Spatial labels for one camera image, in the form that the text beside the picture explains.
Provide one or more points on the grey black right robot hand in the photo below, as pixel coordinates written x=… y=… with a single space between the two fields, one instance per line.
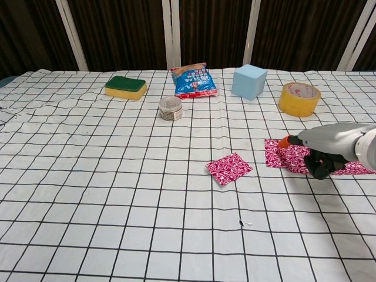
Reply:
x=329 y=138

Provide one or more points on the red white patterned cloth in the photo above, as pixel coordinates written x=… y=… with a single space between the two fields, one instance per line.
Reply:
x=290 y=160

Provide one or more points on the small red patterned cloth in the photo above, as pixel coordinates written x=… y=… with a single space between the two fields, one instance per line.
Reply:
x=229 y=168

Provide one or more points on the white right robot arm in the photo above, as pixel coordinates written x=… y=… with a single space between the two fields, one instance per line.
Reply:
x=367 y=147

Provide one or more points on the yellow packing tape roll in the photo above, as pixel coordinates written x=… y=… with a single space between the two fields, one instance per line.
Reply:
x=298 y=101

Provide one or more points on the light blue foam cube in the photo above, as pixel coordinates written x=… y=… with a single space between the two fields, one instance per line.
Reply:
x=248 y=83

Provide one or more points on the blue and red snack bag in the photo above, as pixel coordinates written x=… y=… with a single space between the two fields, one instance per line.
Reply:
x=195 y=82

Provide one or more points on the clear round jar of clips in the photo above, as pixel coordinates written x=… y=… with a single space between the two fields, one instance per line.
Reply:
x=170 y=110

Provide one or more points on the yellow sponge with green pad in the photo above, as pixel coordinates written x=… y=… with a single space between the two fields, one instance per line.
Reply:
x=126 y=88

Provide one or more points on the white black-grid tablecloth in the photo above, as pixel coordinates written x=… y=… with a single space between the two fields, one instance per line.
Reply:
x=117 y=191

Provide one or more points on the dark brown slatted backdrop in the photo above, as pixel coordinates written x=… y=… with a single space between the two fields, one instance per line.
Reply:
x=123 y=32

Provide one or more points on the white frame post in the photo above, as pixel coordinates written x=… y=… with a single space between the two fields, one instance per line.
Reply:
x=72 y=35
x=171 y=35
x=252 y=32
x=355 y=32

